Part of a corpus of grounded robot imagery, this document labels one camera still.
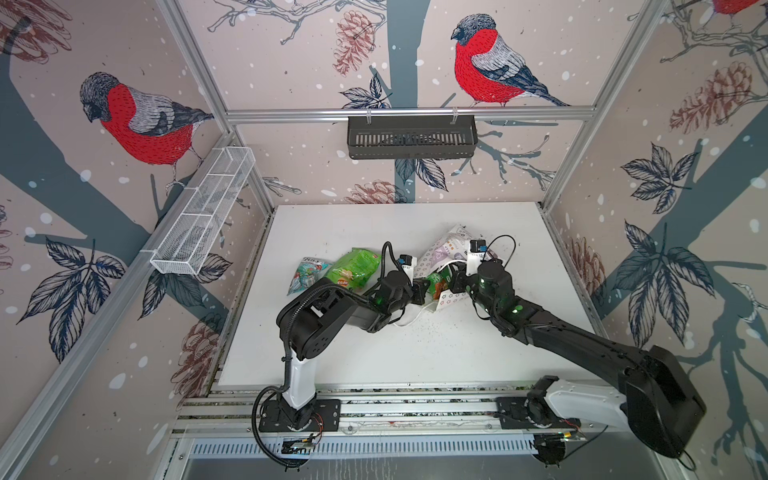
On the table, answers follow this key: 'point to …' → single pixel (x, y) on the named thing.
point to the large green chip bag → (355, 269)
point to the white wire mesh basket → (189, 235)
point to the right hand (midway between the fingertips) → (450, 258)
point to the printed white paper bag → (450, 247)
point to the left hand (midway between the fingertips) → (436, 279)
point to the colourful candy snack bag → (309, 271)
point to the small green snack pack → (439, 281)
